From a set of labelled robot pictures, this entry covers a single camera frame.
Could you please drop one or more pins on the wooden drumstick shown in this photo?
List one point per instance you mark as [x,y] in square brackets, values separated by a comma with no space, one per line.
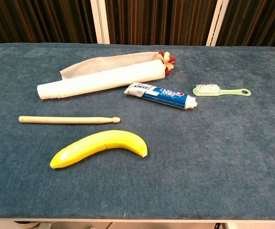
[68,120]

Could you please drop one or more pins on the blue and white toothpaste tube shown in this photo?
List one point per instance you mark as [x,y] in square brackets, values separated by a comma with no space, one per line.
[166,96]

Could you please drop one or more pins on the red and yellow ribbon bow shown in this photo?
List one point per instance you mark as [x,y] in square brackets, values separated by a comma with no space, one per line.
[166,60]

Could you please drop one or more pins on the light green toothbrush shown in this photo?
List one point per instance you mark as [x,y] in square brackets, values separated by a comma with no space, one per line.
[210,90]

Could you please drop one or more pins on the white frame post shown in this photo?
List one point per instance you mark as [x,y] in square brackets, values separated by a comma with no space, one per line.
[217,21]
[100,21]

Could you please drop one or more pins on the blue velvet table cloth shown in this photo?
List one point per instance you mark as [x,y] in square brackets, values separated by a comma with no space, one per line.
[199,155]

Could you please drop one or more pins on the white rolled paper scroll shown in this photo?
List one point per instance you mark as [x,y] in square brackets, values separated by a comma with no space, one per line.
[99,80]

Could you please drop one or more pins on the dark striped curtain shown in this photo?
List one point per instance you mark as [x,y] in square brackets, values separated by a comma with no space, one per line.
[159,19]

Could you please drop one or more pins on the yellow plastic banana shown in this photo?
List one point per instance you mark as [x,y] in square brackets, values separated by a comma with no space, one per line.
[108,143]

